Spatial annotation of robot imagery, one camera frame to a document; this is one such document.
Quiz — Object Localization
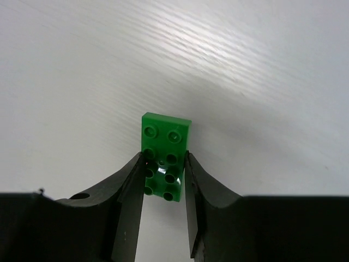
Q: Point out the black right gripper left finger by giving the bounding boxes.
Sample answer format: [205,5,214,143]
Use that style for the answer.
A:
[1,153,145,261]

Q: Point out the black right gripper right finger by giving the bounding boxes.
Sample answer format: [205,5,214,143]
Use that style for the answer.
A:
[185,153,348,261]

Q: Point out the green lego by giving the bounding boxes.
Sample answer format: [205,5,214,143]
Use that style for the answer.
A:
[141,112,192,202]

